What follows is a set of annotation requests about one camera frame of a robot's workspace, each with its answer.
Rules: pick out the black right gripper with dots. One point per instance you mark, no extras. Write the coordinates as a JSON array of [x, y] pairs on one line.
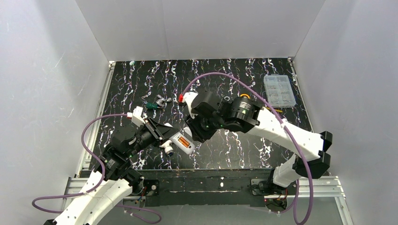
[[199, 128]]

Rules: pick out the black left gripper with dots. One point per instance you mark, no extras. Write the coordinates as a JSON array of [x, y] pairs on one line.
[[156, 130]]

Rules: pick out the orange battery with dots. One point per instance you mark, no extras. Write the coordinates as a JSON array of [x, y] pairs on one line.
[[185, 143]]

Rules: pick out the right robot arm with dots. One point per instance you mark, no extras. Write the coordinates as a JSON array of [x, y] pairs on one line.
[[209, 113]]

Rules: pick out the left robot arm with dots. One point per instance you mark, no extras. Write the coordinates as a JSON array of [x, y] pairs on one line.
[[114, 177]]

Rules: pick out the white plastic valve fitting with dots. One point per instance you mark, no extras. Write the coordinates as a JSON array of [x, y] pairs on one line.
[[167, 146]]

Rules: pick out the clear plastic screw box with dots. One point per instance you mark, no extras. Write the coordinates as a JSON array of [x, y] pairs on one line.
[[279, 91]]

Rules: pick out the green handled screwdriver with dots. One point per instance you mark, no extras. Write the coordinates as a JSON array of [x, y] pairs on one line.
[[152, 106]]

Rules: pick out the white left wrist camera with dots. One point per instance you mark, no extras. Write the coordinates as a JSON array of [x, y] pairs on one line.
[[136, 116]]

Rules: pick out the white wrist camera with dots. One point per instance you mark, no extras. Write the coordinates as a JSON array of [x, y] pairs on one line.
[[136, 116], [187, 100]]

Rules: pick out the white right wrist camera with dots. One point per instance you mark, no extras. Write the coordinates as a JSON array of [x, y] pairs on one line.
[[187, 100]]

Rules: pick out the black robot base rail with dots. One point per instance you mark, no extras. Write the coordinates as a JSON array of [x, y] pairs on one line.
[[211, 186]]

